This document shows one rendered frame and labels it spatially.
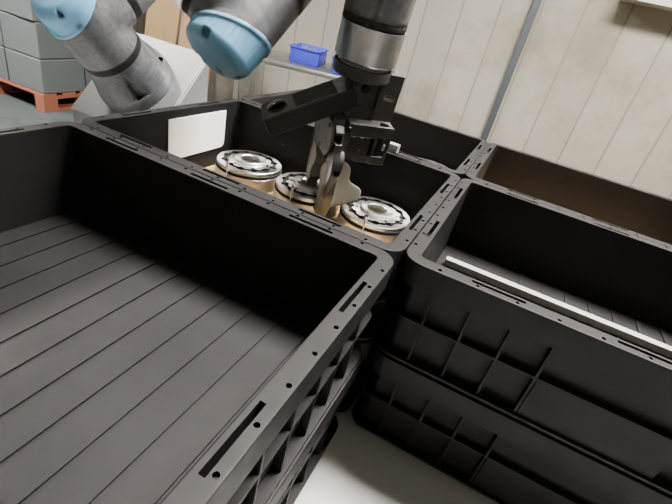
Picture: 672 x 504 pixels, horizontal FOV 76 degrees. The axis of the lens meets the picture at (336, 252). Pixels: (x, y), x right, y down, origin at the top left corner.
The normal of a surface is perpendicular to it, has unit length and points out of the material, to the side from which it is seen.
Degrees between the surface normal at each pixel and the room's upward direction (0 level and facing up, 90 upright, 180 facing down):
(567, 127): 90
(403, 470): 0
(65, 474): 0
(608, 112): 90
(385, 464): 0
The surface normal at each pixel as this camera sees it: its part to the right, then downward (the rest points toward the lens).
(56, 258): 0.21, -0.84
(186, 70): -0.14, -0.32
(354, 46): -0.48, 0.44
